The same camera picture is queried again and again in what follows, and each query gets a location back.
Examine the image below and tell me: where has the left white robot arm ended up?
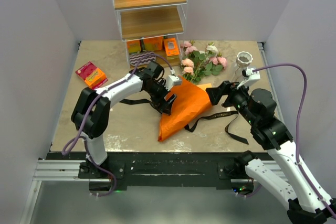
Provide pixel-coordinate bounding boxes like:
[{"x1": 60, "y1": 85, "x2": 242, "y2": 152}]
[{"x1": 71, "y1": 61, "x2": 182, "y2": 178}]

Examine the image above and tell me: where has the white wire wooden shelf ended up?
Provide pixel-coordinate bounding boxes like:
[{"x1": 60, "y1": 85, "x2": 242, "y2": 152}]
[{"x1": 112, "y1": 0, "x2": 188, "y2": 68}]

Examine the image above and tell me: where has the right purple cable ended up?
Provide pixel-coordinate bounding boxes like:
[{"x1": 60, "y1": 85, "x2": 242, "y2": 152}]
[{"x1": 236, "y1": 62, "x2": 336, "y2": 219}]

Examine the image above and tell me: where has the purple wavy sponge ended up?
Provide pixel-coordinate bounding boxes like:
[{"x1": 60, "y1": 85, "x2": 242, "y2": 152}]
[{"x1": 129, "y1": 51, "x2": 158, "y2": 67}]

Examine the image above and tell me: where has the orange box bottom middle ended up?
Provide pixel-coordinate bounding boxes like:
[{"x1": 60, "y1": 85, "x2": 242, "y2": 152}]
[{"x1": 143, "y1": 36, "x2": 163, "y2": 51}]

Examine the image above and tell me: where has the orange box bottom right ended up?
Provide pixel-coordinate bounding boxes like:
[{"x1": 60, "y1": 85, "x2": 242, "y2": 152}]
[{"x1": 163, "y1": 38, "x2": 180, "y2": 59}]

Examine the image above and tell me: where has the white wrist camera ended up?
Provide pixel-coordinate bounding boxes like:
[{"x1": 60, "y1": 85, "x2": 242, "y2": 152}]
[
  {"x1": 165, "y1": 75, "x2": 182, "y2": 91},
  {"x1": 237, "y1": 67, "x2": 260, "y2": 89}
]

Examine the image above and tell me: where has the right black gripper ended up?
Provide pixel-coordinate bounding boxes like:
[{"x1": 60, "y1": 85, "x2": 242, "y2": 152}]
[{"x1": 206, "y1": 79, "x2": 258, "y2": 126}]

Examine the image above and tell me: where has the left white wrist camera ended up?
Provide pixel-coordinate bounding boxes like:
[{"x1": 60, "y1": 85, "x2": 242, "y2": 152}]
[{"x1": 165, "y1": 75, "x2": 182, "y2": 91}]

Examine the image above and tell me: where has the pink flower bouquet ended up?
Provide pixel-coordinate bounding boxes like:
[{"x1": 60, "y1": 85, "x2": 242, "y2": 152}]
[{"x1": 180, "y1": 40, "x2": 227, "y2": 84}]

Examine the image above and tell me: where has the orange wrapping paper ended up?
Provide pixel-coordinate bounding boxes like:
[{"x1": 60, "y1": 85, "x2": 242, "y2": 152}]
[{"x1": 158, "y1": 78, "x2": 212, "y2": 142}]

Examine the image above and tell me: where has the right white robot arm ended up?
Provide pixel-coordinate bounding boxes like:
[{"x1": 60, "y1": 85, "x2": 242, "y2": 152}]
[{"x1": 206, "y1": 81, "x2": 335, "y2": 223}]

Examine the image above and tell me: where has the white ribbed vase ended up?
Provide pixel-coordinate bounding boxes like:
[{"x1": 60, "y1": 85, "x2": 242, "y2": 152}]
[{"x1": 230, "y1": 51, "x2": 253, "y2": 82}]

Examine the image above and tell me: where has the purple cable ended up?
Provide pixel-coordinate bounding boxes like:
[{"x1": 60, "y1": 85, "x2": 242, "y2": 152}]
[
  {"x1": 61, "y1": 52, "x2": 176, "y2": 197},
  {"x1": 236, "y1": 62, "x2": 336, "y2": 219}
]

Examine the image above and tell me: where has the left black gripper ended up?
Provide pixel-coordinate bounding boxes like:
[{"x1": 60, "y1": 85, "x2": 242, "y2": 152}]
[{"x1": 144, "y1": 79, "x2": 177, "y2": 115}]

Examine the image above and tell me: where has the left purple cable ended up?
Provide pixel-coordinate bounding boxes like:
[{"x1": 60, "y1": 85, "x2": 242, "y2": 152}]
[{"x1": 61, "y1": 52, "x2": 176, "y2": 197}]

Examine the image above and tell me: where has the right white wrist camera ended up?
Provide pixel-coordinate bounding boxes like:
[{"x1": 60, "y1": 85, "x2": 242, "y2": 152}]
[{"x1": 237, "y1": 67, "x2": 260, "y2": 89}]

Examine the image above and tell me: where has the pink orange snack box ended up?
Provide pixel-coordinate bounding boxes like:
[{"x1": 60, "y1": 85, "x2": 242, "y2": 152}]
[{"x1": 75, "y1": 61, "x2": 108, "y2": 89}]

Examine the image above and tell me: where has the orange box bottom left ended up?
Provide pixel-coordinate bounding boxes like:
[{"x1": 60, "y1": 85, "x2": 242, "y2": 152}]
[{"x1": 127, "y1": 40, "x2": 141, "y2": 54}]

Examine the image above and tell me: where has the black printed ribbon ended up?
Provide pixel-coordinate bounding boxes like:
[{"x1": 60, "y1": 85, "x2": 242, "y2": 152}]
[{"x1": 120, "y1": 99, "x2": 249, "y2": 145}]

